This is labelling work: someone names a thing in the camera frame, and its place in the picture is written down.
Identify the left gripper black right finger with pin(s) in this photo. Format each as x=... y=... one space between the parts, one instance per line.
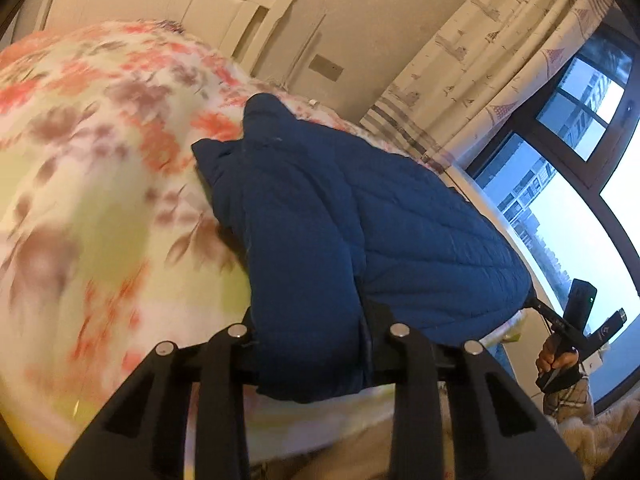
x=497 y=432

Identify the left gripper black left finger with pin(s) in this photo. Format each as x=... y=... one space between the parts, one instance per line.
x=140 y=433

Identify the navy blue puffer jacket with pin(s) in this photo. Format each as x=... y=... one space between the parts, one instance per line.
x=327 y=221

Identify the person's right hand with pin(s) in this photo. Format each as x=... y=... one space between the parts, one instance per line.
x=549 y=357

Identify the white window sill ledge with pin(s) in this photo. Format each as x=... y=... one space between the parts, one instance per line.
x=468 y=188

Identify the dark framed window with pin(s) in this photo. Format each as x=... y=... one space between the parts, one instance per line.
x=563 y=172

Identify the floral bed quilt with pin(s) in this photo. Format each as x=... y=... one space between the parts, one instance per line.
x=109 y=242

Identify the patterned cream curtain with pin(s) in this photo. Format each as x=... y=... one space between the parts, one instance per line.
x=475 y=72

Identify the white wooden headboard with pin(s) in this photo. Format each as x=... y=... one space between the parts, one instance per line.
x=238 y=29

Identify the brass wall switch plate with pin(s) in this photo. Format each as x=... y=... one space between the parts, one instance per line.
x=326 y=68

